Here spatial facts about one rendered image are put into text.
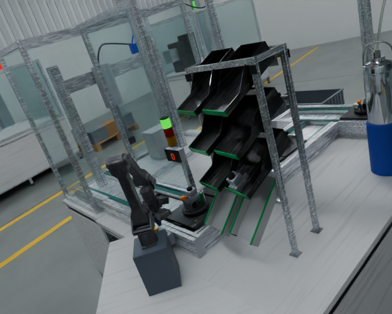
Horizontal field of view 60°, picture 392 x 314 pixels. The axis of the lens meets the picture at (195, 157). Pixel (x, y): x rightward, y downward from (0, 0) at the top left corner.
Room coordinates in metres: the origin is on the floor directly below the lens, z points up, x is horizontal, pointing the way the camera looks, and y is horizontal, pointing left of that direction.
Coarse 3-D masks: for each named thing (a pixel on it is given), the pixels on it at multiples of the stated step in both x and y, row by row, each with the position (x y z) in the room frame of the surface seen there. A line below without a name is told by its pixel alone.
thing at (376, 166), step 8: (368, 128) 1.51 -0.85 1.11; (376, 128) 1.46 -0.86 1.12; (384, 128) 1.44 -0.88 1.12; (368, 136) 1.52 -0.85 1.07; (376, 136) 1.46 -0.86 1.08; (384, 136) 1.44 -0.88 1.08; (368, 144) 1.53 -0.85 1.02; (376, 144) 1.47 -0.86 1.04; (384, 144) 1.44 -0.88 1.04; (376, 152) 1.47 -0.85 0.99; (384, 152) 1.44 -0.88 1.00; (376, 160) 1.48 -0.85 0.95; (384, 160) 1.45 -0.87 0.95; (376, 168) 1.48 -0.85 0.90; (384, 168) 1.45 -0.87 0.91
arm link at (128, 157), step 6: (126, 156) 1.20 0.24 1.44; (126, 162) 1.19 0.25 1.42; (132, 162) 1.30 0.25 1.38; (132, 168) 1.31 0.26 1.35; (138, 168) 1.35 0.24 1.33; (132, 174) 1.34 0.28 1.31; (138, 174) 1.34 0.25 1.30; (144, 174) 1.36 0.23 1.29; (138, 180) 1.36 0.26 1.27; (144, 180) 1.36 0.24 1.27
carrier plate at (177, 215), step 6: (210, 198) 1.57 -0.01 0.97; (210, 204) 1.51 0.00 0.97; (174, 210) 1.57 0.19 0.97; (180, 210) 1.55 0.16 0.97; (168, 216) 1.52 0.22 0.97; (174, 216) 1.50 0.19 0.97; (180, 216) 1.49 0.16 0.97; (198, 216) 1.43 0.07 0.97; (204, 216) 1.42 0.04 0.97; (180, 222) 1.43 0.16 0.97; (186, 222) 1.41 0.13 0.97; (192, 222) 1.40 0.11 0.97; (198, 222) 1.38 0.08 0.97; (192, 228) 1.36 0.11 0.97; (198, 228) 1.35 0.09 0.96
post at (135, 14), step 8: (136, 8) 1.74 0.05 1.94; (136, 16) 1.73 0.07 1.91; (136, 24) 1.74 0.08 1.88; (144, 32) 1.74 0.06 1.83; (144, 40) 1.73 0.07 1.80; (144, 48) 1.75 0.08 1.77; (152, 56) 1.74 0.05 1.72; (152, 64) 1.73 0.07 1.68; (152, 72) 1.74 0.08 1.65; (160, 80) 1.74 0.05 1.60; (160, 88) 1.73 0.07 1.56; (160, 96) 1.74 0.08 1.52; (168, 104) 1.74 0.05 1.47; (168, 112) 1.74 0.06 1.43; (176, 128) 1.75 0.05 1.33; (176, 136) 1.74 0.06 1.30; (184, 168) 1.73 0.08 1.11; (192, 176) 1.75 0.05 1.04; (192, 184) 1.73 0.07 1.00
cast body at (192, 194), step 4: (188, 188) 1.51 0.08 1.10; (192, 188) 1.50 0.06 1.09; (184, 192) 1.51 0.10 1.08; (188, 192) 1.49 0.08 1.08; (192, 192) 1.49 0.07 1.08; (196, 192) 1.50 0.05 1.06; (188, 196) 1.50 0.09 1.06; (192, 196) 1.48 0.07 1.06; (196, 196) 1.50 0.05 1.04; (188, 200) 1.48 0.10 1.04; (192, 200) 1.48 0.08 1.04
